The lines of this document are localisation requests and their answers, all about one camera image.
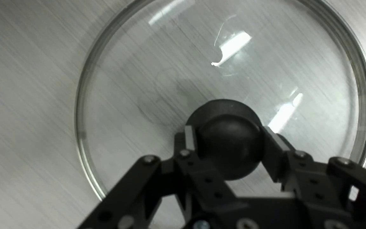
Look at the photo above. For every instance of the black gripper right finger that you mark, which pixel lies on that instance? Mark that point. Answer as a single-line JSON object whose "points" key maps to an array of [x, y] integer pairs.
{"points": [[318, 181]]}

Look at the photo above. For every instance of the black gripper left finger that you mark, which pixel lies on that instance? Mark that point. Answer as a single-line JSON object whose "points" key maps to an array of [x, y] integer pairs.
{"points": [[191, 181]]}

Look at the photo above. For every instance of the glass lid with black knob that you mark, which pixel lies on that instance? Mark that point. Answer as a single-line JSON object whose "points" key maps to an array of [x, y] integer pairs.
{"points": [[217, 63]]}

